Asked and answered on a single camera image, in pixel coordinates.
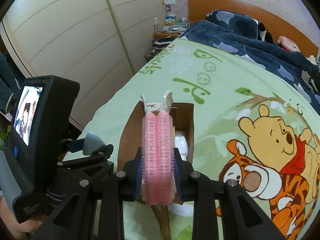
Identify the black white knitted cloth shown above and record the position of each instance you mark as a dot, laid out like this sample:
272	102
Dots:
162	43

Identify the navy patterned pillow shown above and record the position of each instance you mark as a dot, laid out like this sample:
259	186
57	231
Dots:
235	22

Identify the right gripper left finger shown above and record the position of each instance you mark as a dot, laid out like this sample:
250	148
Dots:
92	215

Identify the wooden bedside table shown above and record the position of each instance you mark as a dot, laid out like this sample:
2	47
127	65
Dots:
157	36

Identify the cream wardrobe doors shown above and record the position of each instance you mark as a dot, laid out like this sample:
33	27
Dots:
100	44

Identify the person left hand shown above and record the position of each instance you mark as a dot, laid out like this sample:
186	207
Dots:
19	231

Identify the clear cotton pad bag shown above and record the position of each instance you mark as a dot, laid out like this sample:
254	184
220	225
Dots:
180	142

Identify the clear plastic bottle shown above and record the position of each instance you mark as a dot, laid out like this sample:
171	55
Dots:
156	26

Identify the small blue-grey block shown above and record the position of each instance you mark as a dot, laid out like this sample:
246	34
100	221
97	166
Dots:
92	142

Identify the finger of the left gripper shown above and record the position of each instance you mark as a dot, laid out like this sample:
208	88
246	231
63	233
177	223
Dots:
71	179
78	158

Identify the orange wooden headboard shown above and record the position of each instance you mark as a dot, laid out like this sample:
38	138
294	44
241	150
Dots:
198	9

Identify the pink plush toy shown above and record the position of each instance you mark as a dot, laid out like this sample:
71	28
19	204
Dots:
287	44

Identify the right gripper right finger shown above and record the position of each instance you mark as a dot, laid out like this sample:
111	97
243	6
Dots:
242	217

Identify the pink hair comb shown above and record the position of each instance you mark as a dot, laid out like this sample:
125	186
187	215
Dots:
158	186

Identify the black white plush toy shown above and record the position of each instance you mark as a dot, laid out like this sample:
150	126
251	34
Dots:
264	34

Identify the navy patterned duvet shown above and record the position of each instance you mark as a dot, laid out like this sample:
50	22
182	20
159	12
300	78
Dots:
292	67

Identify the green Winnie Pooh blanket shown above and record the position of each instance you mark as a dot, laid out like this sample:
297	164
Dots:
240	120

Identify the brown cardboard box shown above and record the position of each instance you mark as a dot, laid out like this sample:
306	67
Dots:
141	130

